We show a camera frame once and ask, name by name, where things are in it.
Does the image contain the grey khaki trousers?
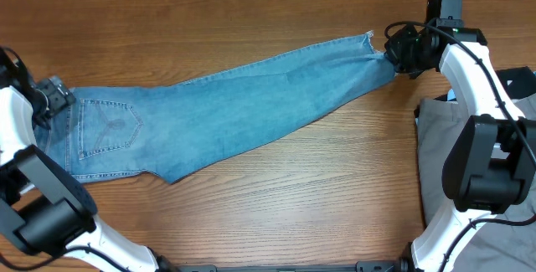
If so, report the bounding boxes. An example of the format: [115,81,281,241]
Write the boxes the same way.
[417,99,535,272]

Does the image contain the light blue garment in pile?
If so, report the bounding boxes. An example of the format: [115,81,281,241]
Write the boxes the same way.
[446,90,456,101]

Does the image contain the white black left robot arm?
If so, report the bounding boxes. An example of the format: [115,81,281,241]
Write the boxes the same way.
[1,47,176,272]

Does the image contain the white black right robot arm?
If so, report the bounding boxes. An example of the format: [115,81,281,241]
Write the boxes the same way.
[384,0,535,271]

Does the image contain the black garment in pile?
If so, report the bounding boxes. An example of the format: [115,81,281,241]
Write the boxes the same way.
[414,66,536,118]

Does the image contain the light blue denim jeans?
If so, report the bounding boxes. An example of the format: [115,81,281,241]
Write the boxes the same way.
[34,33,395,183]

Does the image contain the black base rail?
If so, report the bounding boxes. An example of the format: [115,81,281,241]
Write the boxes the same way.
[178,259,415,272]

